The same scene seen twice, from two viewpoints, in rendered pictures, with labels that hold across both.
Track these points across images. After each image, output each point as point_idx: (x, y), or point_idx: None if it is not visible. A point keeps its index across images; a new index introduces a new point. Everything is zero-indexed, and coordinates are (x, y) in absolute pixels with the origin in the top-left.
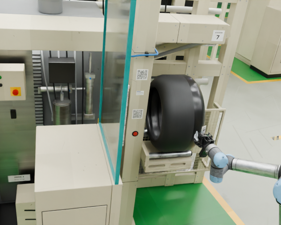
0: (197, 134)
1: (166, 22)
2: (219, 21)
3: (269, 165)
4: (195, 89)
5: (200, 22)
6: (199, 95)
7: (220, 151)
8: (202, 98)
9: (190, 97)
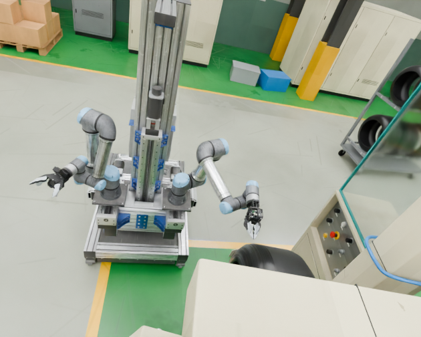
0: (258, 225)
1: (393, 292)
2: (218, 288)
3: (214, 166)
4: (262, 253)
5: (291, 284)
6: (256, 247)
7: (252, 186)
8: (246, 251)
9: (270, 248)
